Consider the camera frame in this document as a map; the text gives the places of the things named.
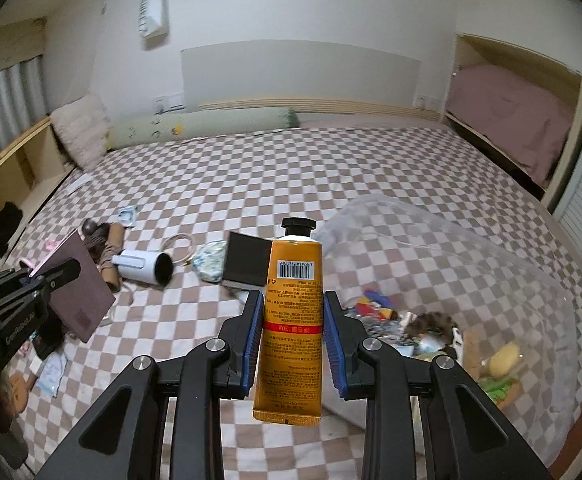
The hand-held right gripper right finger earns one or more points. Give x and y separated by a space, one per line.
333 345

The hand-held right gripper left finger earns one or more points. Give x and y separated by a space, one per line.
253 345

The purple booklet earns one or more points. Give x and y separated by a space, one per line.
78 290

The orange cream tube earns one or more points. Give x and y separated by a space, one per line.
291 320

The clear plastic bag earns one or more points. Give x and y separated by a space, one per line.
471 270

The cardboard tube with twine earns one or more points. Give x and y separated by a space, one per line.
113 255

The colourful packet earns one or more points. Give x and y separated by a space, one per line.
378 302

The clear mask packet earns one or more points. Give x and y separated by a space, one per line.
51 375

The white cylinder device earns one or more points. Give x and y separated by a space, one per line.
143 266

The black and white box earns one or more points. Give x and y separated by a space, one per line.
246 260

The small sachet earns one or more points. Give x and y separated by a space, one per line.
127 215

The white paper slip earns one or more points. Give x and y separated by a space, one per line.
78 182

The floral pouch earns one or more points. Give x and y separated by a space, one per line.
211 260

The brown fur tail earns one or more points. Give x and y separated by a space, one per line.
431 322

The wooden bedside shelf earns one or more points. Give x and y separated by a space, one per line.
16 160

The fluffy beige cushion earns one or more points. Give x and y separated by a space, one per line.
81 130

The yellow plush toy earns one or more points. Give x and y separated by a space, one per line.
503 357

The white curtain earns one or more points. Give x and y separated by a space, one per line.
6 105

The green bolster pillow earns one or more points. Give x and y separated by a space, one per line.
196 127

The beige curtain valance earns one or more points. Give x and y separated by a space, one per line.
6 45

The pink bedding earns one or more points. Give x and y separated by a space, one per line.
511 115

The white wall socket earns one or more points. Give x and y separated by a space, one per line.
428 101
168 102

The wooden headboard rail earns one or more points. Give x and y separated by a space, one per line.
371 109

